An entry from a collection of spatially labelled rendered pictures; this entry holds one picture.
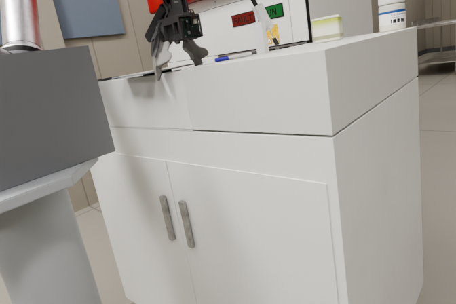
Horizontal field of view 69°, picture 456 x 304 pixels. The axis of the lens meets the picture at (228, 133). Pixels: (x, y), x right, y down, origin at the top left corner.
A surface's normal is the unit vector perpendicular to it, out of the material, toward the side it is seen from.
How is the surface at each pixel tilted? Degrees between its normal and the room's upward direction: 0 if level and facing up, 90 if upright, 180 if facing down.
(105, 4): 90
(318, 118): 90
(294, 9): 90
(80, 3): 90
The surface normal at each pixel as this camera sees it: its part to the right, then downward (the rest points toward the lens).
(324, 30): -0.43, 0.29
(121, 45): 0.72, 0.05
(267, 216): -0.64, 0.29
